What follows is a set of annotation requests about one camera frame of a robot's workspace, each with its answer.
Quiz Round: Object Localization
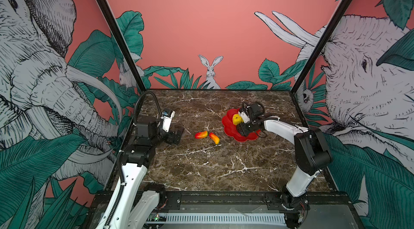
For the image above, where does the yellow fake bell pepper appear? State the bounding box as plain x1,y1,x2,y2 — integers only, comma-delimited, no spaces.
232,114,244,126

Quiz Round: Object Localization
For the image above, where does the red-yellow fake mango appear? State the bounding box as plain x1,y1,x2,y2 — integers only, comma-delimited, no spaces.
209,133,220,145
195,131,209,139

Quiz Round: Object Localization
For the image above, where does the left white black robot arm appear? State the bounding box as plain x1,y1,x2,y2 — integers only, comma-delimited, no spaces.
96,112,184,229

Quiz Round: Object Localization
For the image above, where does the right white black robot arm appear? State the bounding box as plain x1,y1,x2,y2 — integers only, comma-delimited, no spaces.
236,101,333,210

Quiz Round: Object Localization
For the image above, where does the red flower-shaped fruit bowl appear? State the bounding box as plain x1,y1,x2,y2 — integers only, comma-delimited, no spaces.
222,108,261,142

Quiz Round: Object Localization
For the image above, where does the white ventilation grille strip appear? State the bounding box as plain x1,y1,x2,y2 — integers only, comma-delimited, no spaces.
146,213,286,226

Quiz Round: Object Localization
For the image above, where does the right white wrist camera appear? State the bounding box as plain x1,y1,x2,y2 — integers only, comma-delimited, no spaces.
238,112,250,123

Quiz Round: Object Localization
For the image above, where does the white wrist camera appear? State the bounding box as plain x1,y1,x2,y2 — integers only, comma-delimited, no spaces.
161,108,175,133
238,112,250,123

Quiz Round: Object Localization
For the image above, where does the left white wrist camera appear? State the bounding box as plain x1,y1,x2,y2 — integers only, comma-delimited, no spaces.
161,108,175,133

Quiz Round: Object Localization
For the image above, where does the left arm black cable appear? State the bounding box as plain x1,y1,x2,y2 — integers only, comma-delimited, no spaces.
133,90,163,126

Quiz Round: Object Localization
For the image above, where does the black front mounting rail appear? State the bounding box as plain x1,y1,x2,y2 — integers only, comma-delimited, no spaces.
92,191,351,212

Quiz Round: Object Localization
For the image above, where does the right black frame post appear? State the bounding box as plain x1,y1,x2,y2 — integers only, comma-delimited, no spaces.
290,0,352,95

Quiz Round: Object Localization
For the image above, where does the black frame post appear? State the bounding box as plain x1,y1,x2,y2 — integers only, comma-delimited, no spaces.
290,0,352,95
96,0,146,92

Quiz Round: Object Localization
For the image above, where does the left black frame post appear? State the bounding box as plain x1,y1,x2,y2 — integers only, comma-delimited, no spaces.
96,0,146,92

